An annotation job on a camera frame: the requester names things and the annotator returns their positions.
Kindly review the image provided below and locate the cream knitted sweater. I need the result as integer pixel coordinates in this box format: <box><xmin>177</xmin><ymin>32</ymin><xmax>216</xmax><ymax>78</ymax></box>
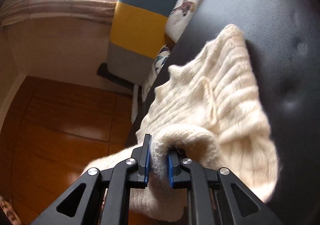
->
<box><xmin>82</xmin><ymin>24</ymin><xmax>282</xmax><ymax>223</ymax></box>

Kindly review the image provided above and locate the geometric pattern pillow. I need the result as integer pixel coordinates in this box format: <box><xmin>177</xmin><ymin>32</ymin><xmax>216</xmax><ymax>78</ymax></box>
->
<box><xmin>142</xmin><ymin>45</ymin><xmax>171</xmax><ymax>100</ymax></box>

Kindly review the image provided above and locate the pink window curtain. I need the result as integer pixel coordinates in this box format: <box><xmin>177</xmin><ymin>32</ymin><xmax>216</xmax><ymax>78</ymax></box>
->
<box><xmin>1</xmin><ymin>0</ymin><xmax>117</xmax><ymax>27</ymax></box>

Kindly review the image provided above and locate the blue yellow grey armchair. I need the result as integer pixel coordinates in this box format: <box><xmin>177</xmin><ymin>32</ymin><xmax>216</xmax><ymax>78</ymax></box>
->
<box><xmin>97</xmin><ymin>0</ymin><xmax>177</xmax><ymax>89</ymax></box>

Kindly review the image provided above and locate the white deer print pillow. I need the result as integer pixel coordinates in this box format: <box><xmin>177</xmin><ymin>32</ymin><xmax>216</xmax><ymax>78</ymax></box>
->
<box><xmin>165</xmin><ymin>0</ymin><xmax>203</xmax><ymax>43</ymax></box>

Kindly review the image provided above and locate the black leather ottoman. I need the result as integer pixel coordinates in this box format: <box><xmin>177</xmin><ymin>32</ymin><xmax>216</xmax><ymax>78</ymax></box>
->
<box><xmin>125</xmin><ymin>0</ymin><xmax>320</xmax><ymax>225</ymax></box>

